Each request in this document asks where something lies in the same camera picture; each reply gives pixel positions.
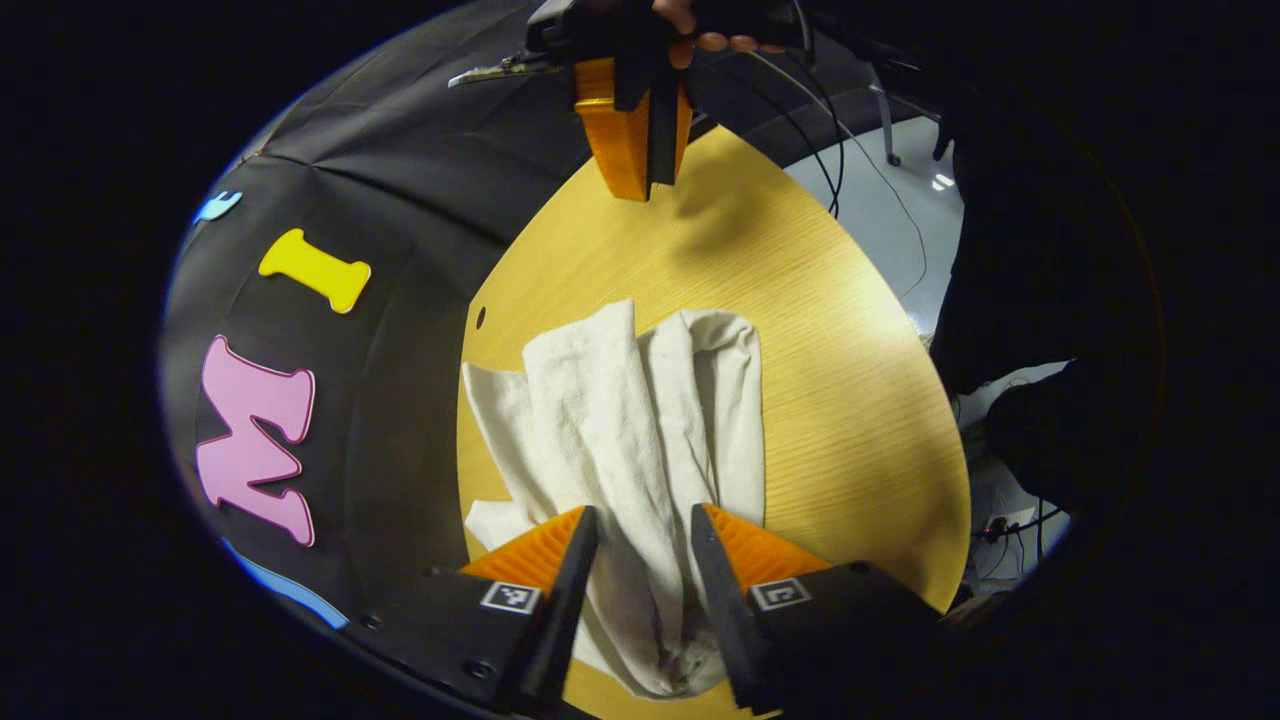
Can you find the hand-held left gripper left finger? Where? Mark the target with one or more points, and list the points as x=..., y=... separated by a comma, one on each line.
x=565, y=610

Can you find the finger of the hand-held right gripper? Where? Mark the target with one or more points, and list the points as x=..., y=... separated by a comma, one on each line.
x=672, y=140
x=615, y=150

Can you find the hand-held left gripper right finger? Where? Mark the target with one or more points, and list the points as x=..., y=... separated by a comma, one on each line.
x=720, y=620

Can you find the white jeans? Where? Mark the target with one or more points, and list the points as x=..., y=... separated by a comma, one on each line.
x=620, y=420

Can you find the grey metal stand leg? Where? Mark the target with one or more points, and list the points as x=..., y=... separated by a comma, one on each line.
x=885, y=125

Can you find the black backdrop cloth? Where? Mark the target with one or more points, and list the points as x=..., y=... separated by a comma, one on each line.
x=400, y=250

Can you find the person's dark clothing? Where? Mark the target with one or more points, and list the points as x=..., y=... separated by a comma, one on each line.
x=1040, y=250

